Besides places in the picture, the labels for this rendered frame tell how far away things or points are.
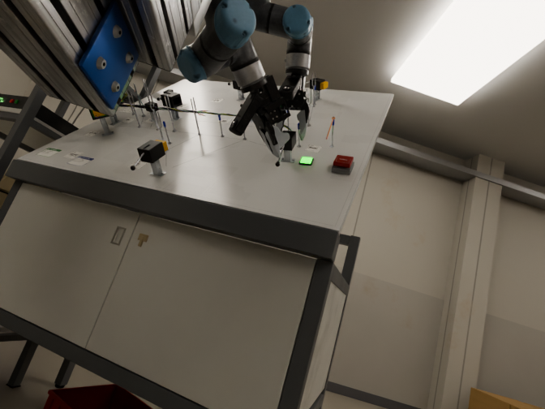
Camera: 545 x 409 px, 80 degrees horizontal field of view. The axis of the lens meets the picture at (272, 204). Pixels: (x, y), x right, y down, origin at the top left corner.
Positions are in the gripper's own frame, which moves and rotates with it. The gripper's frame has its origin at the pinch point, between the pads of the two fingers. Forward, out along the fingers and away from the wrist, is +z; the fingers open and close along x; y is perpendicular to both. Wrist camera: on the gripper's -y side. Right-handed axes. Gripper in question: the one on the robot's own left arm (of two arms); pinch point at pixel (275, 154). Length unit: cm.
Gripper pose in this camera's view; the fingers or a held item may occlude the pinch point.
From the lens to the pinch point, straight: 93.2
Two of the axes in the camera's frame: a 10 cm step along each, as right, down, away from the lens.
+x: -4.1, -3.0, 8.6
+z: 3.8, 8.0, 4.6
